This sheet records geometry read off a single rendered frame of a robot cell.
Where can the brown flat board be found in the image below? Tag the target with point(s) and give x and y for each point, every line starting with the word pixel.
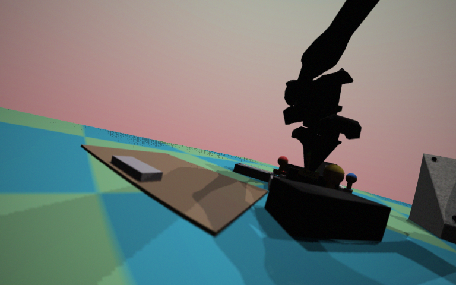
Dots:
pixel 207 199

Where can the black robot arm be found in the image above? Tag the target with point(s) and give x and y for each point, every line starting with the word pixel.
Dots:
pixel 322 55

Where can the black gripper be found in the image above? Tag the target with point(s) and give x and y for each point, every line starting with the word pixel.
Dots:
pixel 321 137

